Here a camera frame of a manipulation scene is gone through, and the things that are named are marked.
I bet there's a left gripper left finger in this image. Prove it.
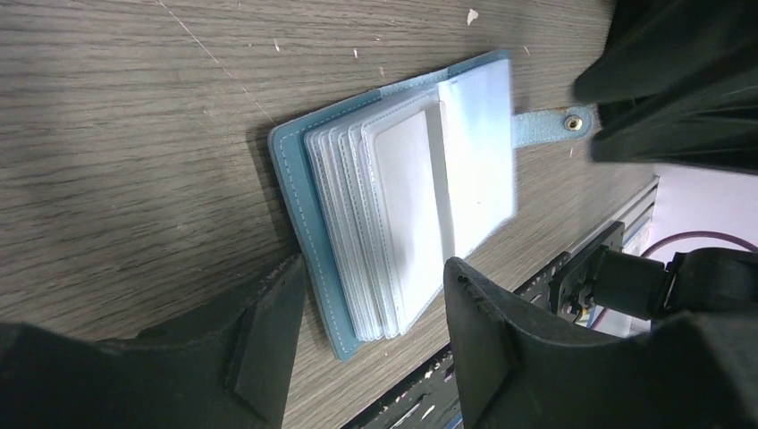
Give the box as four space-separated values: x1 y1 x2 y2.
1 254 307 428

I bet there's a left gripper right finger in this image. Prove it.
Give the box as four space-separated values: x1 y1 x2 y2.
442 256 758 429

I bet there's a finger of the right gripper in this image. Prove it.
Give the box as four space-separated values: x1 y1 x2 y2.
591 64 757 174
573 1 757 104

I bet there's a blue leather card holder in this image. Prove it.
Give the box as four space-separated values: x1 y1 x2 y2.
268 50 595 362

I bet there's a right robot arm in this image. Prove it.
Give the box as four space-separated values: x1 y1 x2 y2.
572 1 757 320

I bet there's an aluminium frame rail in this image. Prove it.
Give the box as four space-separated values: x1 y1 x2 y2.
566 175 659 256

